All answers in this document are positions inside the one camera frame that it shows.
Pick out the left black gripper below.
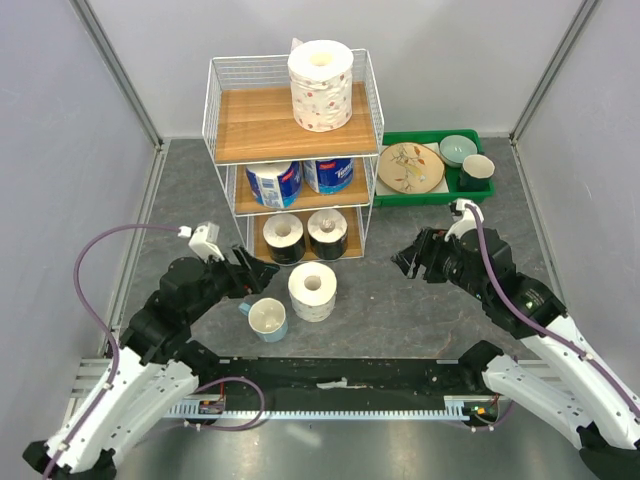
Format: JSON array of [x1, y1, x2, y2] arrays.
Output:
[[186, 243, 280, 323]]

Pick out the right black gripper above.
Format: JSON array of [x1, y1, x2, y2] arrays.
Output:
[[390, 225, 490, 301]]

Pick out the black roll front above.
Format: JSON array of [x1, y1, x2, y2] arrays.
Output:
[[262, 213, 306, 265]]

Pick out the white floral roll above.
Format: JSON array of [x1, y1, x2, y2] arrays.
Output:
[[288, 262, 337, 323], [287, 38, 354, 133]]

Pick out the black paper towel roll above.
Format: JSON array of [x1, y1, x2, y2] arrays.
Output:
[[307, 209, 348, 260]]

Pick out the blue roll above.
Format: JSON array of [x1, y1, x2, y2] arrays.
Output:
[[303, 158, 354, 195], [245, 161, 303, 209]]

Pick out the white wire wooden shelf rack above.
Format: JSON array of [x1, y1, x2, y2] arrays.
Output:
[[202, 49, 384, 260]]

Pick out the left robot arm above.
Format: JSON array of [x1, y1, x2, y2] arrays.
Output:
[[23, 246, 279, 479]]

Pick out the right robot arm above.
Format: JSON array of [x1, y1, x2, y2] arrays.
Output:
[[392, 226, 639, 479]]

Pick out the light blue ceramic mug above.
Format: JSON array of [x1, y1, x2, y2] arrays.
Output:
[[238, 298, 288, 343]]

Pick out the green plastic tray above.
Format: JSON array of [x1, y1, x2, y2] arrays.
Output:
[[373, 129, 495, 208]]

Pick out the bird pattern ceramic plate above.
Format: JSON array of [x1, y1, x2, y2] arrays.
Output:
[[376, 142, 446, 194]]

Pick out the dark green ceramic cup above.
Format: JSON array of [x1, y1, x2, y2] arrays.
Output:
[[458, 154, 495, 192]]

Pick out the light green ceramic bowl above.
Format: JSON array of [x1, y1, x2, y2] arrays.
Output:
[[439, 135, 478, 168]]

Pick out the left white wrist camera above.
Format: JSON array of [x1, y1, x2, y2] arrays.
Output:
[[178, 221, 225, 262]]

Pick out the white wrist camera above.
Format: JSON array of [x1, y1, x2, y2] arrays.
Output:
[[444, 198, 484, 242], [178, 221, 225, 262]]

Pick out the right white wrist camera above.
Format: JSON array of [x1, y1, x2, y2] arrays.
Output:
[[444, 198, 484, 242]]

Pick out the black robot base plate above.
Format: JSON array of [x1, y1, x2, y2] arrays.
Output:
[[181, 352, 494, 413]]

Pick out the light blue cable duct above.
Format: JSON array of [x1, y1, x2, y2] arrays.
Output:
[[163, 399, 469, 421]]

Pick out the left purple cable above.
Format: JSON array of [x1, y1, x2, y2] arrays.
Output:
[[42, 224, 265, 479]]

